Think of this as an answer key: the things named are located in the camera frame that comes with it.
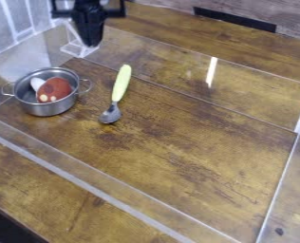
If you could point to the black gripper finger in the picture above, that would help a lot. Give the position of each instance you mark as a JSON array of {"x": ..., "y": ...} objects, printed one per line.
[
  {"x": 95, "y": 21},
  {"x": 79, "y": 18}
]

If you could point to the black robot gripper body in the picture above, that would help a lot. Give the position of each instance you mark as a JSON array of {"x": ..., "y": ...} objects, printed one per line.
[{"x": 70, "y": 8}]

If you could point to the red toy mushroom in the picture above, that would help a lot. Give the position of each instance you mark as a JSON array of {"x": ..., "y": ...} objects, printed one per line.
[{"x": 51, "y": 89}]

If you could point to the small silver pot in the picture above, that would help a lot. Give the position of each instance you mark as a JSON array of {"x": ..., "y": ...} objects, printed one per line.
[{"x": 26, "y": 95}]

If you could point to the spoon with yellow-green handle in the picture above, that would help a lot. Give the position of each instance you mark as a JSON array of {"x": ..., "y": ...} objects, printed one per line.
[{"x": 113, "y": 114}]

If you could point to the black bar on wall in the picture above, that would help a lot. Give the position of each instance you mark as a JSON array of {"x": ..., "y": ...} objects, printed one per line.
[{"x": 238, "y": 20}]

